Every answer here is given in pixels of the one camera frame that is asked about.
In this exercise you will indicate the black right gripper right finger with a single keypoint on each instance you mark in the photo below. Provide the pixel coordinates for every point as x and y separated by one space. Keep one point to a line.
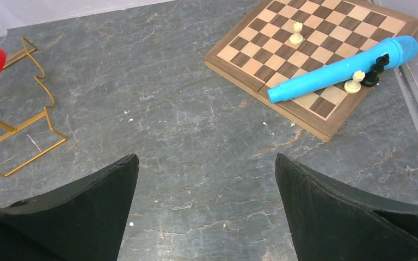
331 220

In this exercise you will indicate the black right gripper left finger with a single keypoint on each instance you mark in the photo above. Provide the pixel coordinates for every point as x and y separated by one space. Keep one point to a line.
82 220

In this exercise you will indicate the white chess pawn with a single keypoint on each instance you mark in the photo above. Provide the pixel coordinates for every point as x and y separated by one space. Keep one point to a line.
353 85

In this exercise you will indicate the black chess piece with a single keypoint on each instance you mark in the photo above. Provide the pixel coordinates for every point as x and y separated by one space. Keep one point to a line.
372 77

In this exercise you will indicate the white chess rook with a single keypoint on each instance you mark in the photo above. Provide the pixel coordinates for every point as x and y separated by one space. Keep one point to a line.
296 38

